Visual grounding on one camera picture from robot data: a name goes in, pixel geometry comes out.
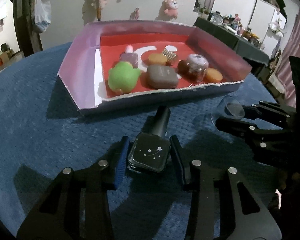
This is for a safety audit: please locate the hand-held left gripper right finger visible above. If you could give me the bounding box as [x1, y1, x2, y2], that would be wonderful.
[169, 135, 282, 240]

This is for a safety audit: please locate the dark wooden door frame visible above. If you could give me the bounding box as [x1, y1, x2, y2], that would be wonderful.
[12, 0, 43, 58]

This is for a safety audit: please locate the orange round toy cake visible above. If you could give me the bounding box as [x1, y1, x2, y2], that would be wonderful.
[205, 67, 223, 82]
[148, 53, 168, 65]

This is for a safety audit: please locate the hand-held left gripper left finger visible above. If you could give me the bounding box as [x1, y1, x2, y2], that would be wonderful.
[16, 135, 130, 240]

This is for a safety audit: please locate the rounded compact case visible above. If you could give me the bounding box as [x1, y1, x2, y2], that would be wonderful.
[146, 64, 179, 89]

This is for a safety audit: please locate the green squishy toy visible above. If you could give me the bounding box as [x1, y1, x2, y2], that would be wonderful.
[107, 61, 142, 96]

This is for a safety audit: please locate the blue textured blanket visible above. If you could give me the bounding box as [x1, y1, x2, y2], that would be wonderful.
[0, 41, 300, 240]

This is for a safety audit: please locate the purple cardboard box red inside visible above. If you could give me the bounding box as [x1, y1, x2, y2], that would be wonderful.
[57, 20, 252, 117]

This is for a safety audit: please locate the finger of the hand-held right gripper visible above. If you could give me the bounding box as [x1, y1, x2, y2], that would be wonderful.
[240, 101, 297, 130]
[215, 117, 294, 153]

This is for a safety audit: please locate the black nail polish bottle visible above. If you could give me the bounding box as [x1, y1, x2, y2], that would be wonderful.
[127, 106, 172, 173]

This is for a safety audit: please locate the pink curtain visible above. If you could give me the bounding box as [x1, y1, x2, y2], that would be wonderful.
[275, 7, 300, 100]

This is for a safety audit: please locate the glass bottle with red stopper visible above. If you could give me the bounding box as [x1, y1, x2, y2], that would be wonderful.
[177, 54, 207, 83]

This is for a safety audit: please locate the gold ribbed hair comb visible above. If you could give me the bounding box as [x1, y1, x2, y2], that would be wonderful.
[162, 49, 178, 64]

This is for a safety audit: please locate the translucent plastic bag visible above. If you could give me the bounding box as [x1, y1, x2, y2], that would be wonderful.
[34, 0, 52, 33]

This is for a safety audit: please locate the clutter of small bottles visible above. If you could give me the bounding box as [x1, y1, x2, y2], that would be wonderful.
[200, 7, 265, 48]

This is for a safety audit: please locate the clear glass cup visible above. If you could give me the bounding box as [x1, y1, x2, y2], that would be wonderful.
[211, 96, 245, 124]

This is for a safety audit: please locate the pink nail polish bottle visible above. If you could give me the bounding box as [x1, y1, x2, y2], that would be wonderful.
[120, 45, 140, 68]

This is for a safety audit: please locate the table with dark cloth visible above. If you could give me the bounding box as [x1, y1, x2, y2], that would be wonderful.
[193, 17, 270, 67]

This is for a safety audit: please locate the brush with orange handle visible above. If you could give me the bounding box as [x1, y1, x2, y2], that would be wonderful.
[96, 0, 103, 22]

